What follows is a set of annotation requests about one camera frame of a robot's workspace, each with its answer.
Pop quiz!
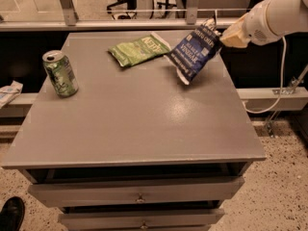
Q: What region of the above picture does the blue vinegar chip bag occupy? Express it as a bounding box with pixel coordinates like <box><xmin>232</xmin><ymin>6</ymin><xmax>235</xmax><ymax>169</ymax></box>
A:
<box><xmin>165</xmin><ymin>17</ymin><xmax>222</xmax><ymax>85</ymax></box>

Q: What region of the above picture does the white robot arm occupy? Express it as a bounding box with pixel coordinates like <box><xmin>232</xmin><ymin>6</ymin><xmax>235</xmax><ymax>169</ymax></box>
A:
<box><xmin>220</xmin><ymin>0</ymin><xmax>308</xmax><ymax>48</ymax></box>

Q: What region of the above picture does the green jalapeno chip bag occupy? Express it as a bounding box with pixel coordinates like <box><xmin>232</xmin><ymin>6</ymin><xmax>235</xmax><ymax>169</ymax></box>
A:
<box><xmin>108</xmin><ymin>33</ymin><xmax>170</xmax><ymax>67</ymax></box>

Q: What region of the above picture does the grey metal railing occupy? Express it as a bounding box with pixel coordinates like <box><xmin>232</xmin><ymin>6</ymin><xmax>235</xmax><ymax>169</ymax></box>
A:
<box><xmin>0</xmin><ymin>0</ymin><xmax>258</xmax><ymax>32</ymax></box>

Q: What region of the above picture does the grey drawer cabinet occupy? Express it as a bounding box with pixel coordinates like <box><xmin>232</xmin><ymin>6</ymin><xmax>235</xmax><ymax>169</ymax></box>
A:
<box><xmin>3</xmin><ymin>32</ymin><xmax>265</xmax><ymax>231</ymax></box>

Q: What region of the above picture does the green soda can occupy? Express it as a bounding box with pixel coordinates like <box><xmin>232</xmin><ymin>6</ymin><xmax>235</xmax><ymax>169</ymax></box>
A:
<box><xmin>42</xmin><ymin>50</ymin><xmax>79</xmax><ymax>97</ymax></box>

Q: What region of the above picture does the lower grey drawer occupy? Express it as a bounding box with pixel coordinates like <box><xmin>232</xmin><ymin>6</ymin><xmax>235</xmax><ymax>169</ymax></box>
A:
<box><xmin>59</xmin><ymin>209</ymin><xmax>224</xmax><ymax>230</ymax></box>

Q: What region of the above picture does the grey drawer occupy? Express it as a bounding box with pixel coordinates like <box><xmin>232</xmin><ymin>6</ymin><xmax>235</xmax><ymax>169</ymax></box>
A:
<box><xmin>28</xmin><ymin>177</ymin><xmax>244</xmax><ymax>207</ymax></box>
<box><xmin>59</xmin><ymin>209</ymin><xmax>224</xmax><ymax>230</ymax></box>

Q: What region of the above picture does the upper grey drawer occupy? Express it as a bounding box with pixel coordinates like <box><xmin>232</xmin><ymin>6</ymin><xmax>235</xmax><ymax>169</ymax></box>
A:
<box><xmin>28</xmin><ymin>177</ymin><xmax>244</xmax><ymax>207</ymax></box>

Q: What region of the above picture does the white crumpled packet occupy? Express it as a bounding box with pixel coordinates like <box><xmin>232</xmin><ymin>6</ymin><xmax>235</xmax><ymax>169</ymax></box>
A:
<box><xmin>0</xmin><ymin>81</ymin><xmax>23</xmax><ymax>109</ymax></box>

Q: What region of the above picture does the black shoe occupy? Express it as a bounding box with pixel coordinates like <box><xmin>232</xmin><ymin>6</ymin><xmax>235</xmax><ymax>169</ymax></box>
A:
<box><xmin>0</xmin><ymin>196</ymin><xmax>25</xmax><ymax>231</ymax></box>

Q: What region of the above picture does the white cable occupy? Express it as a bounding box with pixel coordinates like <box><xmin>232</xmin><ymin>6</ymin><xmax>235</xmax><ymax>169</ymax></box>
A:
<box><xmin>243</xmin><ymin>36</ymin><xmax>287</xmax><ymax>116</ymax></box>

